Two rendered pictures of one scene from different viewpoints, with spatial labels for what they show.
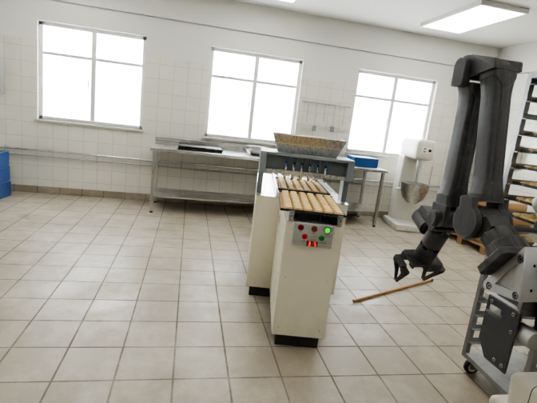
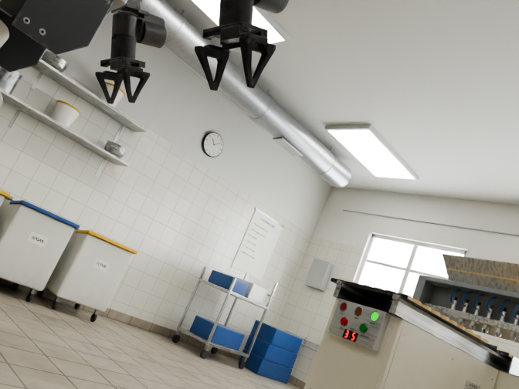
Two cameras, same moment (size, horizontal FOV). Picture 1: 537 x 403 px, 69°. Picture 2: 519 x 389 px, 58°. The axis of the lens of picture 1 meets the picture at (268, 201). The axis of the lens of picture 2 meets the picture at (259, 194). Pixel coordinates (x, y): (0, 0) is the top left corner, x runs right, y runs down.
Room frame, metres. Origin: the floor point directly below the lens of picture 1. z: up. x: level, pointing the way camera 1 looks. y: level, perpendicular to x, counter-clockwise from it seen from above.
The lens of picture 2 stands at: (0.98, -1.60, 0.65)
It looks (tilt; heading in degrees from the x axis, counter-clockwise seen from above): 14 degrees up; 62
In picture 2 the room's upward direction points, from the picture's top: 23 degrees clockwise
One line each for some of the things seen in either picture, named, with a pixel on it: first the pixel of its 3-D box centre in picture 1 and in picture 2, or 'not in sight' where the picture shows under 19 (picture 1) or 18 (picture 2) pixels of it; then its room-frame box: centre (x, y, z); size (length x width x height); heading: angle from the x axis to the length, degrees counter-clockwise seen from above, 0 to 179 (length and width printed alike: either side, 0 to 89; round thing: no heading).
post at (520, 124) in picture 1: (496, 225); not in sight; (2.24, -1.33, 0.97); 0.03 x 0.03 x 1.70; 9
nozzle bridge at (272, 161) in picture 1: (303, 175); (491, 332); (3.15, -0.25, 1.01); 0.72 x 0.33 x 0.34; 92
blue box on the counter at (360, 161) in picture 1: (361, 161); not in sight; (6.13, -1.36, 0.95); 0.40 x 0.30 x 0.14; 105
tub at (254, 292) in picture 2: not in sight; (245, 289); (4.12, 3.59, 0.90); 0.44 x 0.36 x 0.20; 111
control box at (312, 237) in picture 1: (312, 235); (357, 323); (2.28, -0.29, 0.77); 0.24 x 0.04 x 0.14; 92
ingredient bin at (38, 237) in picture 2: not in sight; (20, 248); (1.48, 3.11, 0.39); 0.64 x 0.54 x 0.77; 101
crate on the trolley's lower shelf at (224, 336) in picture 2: not in sight; (217, 333); (3.95, 3.53, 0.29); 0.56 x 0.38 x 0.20; 20
